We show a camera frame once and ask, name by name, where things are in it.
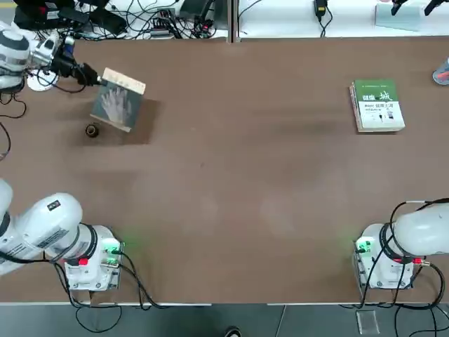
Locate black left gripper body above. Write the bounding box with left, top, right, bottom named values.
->
left=52, top=44, right=88, bottom=78

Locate dark book with hand cover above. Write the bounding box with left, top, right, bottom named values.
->
left=88, top=67, right=147, bottom=134

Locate green and white book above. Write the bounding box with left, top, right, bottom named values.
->
left=348, top=79, right=406, bottom=134

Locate clear pen cup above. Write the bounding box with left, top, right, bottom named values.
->
left=431, top=57, right=449, bottom=86

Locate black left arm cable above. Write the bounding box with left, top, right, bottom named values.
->
left=26, top=62, right=88, bottom=94

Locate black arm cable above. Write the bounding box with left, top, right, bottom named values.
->
left=382, top=198, right=449, bottom=257
left=26, top=62, right=88, bottom=94

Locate aluminium frame post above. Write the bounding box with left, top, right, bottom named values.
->
left=226, top=0, right=241, bottom=44

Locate black left base cable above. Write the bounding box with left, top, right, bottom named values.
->
left=0, top=242, right=169, bottom=333

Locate black base cable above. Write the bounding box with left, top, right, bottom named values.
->
left=0, top=242, right=169, bottom=333
left=340, top=259, right=449, bottom=337

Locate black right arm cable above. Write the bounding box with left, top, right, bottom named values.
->
left=382, top=198, right=449, bottom=257

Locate black right base cable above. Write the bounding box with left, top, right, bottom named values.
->
left=340, top=259, right=449, bottom=337

